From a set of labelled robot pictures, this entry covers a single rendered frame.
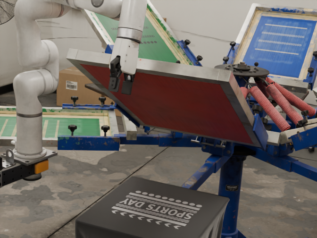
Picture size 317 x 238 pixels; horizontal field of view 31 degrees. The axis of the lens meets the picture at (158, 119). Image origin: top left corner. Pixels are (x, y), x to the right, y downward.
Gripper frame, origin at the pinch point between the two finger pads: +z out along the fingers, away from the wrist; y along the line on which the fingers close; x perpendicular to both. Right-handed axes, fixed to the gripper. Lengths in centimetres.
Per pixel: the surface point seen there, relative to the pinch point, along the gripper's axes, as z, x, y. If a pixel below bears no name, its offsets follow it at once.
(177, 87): -4.8, 8.5, -26.6
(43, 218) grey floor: 94, -139, -202
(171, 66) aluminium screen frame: -10.3, 9.5, -14.8
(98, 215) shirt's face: 46, -16, -35
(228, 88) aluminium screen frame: -6.6, 27.9, -19.9
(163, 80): -5.9, 4.8, -22.4
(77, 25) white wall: -86, -296, -472
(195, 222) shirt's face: 42, 17, -47
